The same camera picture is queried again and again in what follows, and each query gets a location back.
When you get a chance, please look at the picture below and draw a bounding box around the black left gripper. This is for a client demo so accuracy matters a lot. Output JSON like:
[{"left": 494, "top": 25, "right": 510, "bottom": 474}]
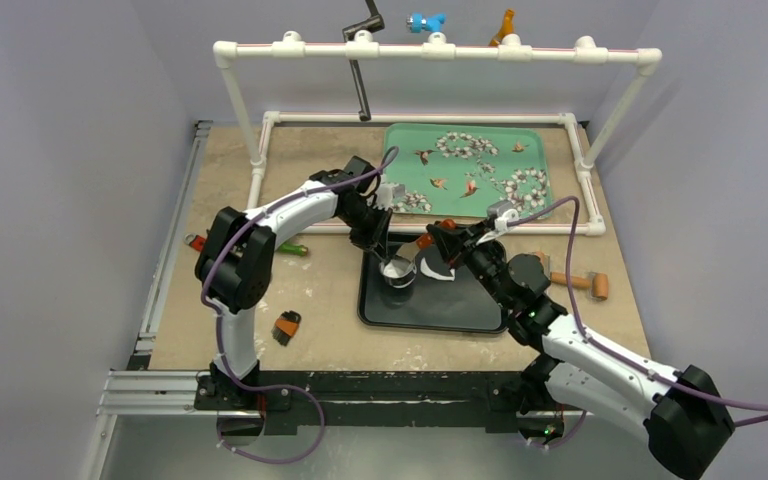
[{"left": 339, "top": 202, "right": 393, "bottom": 262}]

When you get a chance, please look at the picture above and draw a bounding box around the white dough scrap strip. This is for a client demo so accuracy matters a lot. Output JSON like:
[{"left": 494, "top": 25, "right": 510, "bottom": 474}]
[{"left": 419, "top": 255, "right": 456, "bottom": 282}]

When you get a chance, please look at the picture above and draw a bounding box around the round metal cutter ring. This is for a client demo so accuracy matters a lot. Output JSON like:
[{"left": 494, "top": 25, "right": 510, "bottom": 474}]
[{"left": 379, "top": 255, "right": 420, "bottom": 290}]

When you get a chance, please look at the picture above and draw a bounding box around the black baking tray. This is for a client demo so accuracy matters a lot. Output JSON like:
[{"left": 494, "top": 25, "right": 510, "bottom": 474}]
[{"left": 357, "top": 245, "right": 505, "bottom": 334}]

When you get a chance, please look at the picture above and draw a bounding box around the wooden double-ended rolling pin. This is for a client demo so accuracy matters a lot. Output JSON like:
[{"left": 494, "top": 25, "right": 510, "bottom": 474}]
[{"left": 534, "top": 251, "right": 610, "bottom": 301}]

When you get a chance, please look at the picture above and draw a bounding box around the white dough ball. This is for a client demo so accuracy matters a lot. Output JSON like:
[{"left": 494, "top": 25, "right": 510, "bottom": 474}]
[{"left": 380, "top": 257, "right": 415, "bottom": 281}]

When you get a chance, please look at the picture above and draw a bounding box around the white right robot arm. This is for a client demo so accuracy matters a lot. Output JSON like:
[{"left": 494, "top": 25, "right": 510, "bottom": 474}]
[{"left": 426, "top": 222, "right": 736, "bottom": 479}]

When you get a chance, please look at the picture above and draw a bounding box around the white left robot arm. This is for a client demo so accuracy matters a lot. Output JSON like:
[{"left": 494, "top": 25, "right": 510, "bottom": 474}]
[{"left": 195, "top": 156, "right": 404, "bottom": 409}]

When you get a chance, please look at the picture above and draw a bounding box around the green floral tray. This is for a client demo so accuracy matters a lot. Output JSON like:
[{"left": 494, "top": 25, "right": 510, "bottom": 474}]
[{"left": 384, "top": 123, "right": 553, "bottom": 217}]

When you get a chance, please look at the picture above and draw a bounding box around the small orange black brush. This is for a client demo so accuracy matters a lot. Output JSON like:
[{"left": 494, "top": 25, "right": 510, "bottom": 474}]
[{"left": 271, "top": 310, "right": 302, "bottom": 347}]

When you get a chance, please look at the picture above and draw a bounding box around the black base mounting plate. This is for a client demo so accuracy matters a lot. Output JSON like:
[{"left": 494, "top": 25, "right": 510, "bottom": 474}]
[{"left": 194, "top": 368, "right": 580, "bottom": 439}]

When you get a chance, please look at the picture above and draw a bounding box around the blue plastic toy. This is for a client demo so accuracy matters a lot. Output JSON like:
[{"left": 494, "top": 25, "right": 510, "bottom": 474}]
[{"left": 405, "top": 12, "right": 447, "bottom": 33}]

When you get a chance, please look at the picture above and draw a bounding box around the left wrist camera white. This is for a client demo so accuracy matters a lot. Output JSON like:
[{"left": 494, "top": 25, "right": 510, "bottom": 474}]
[{"left": 372, "top": 183, "right": 406, "bottom": 210}]

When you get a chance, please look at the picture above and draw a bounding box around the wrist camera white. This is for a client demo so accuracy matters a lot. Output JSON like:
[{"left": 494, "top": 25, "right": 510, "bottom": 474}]
[
  {"left": 372, "top": 183, "right": 406, "bottom": 210},
  {"left": 477, "top": 200, "right": 519, "bottom": 245}
]

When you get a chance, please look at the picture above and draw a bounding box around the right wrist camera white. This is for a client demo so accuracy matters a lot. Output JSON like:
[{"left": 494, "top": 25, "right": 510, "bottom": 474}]
[{"left": 477, "top": 200, "right": 519, "bottom": 245}]

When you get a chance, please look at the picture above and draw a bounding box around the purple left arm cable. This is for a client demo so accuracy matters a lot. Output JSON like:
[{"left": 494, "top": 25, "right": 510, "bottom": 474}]
[{"left": 199, "top": 145, "right": 401, "bottom": 465}]

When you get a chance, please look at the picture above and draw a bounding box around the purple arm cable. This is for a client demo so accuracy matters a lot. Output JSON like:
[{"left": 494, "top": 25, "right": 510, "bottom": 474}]
[
  {"left": 199, "top": 145, "right": 401, "bottom": 465},
  {"left": 507, "top": 195, "right": 768, "bottom": 452}
]

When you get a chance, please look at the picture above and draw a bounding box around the red handled adjustable wrench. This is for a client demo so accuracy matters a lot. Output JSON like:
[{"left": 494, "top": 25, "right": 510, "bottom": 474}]
[{"left": 184, "top": 233, "right": 206, "bottom": 252}]

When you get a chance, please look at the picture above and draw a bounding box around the black hanging crank handle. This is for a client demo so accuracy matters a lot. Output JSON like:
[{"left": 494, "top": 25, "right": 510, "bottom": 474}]
[{"left": 341, "top": 0, "right": 387, "bottom": 123}]

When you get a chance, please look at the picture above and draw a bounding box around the white PVC pipe frame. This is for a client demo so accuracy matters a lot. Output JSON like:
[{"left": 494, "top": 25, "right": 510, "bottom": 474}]
[{"left": 212, "top": 30, "right": 663, "bottom": 236}]

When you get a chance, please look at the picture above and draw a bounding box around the aluminium rail frame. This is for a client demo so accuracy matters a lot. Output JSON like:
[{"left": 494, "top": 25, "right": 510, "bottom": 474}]
[{"left": 79, "top": 119, "right": 703, "bottom": 480}]

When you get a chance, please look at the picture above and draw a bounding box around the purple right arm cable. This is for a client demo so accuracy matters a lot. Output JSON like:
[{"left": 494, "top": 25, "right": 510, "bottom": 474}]
[{"left": 507, "top": 195, "right": 768, "bottom": 452}]

